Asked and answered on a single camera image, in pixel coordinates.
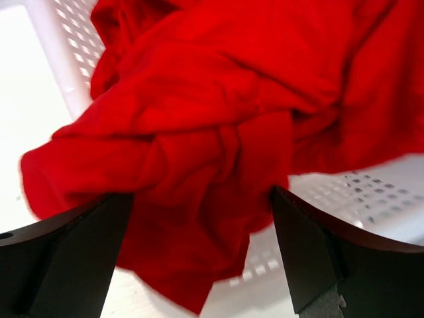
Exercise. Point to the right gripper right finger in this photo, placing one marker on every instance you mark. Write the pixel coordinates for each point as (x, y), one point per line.
(335, 269)

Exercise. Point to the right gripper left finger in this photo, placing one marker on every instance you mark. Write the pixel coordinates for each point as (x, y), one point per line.
(62, 266)

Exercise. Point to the red t shirt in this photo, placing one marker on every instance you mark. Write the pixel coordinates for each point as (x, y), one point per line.
(201, 107)

